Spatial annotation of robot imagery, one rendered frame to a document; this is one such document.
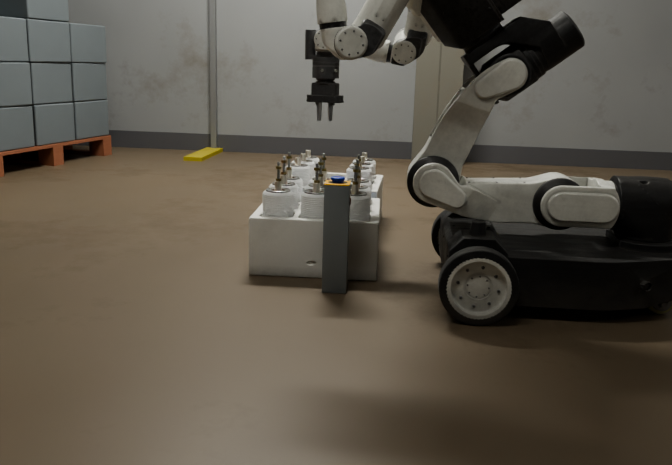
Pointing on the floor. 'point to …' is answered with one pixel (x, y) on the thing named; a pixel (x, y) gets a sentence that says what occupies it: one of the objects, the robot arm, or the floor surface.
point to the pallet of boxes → (49, 75)
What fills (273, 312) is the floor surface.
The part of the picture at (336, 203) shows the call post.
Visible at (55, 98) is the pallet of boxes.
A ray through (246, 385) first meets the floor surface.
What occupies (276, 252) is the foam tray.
